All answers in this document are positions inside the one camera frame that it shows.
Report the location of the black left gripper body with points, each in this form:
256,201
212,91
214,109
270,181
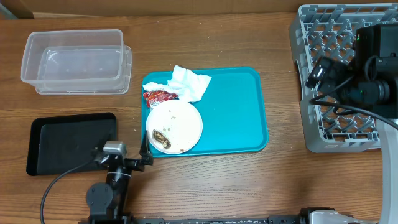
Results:
133,165

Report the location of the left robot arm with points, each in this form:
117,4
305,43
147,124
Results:
106,200

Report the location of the white dinner plate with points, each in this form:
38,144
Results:
179,121

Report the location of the black plastic tray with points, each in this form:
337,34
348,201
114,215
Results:
58,144

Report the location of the grey dishwasher rack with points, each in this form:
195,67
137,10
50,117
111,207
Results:
330,30

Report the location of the clear plastic bin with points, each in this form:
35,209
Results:
77,62

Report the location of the brown food scrap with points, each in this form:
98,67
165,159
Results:
160,138

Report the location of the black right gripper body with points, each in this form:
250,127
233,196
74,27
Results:
336,73

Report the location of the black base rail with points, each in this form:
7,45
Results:
273,219

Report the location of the crumpled white napkin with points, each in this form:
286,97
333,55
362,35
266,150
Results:
188,86

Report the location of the red ketchup packet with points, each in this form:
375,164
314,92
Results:
154,98

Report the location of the teal serving tray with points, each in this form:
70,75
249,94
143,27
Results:
233,113

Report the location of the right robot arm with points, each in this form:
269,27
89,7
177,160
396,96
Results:
367,85

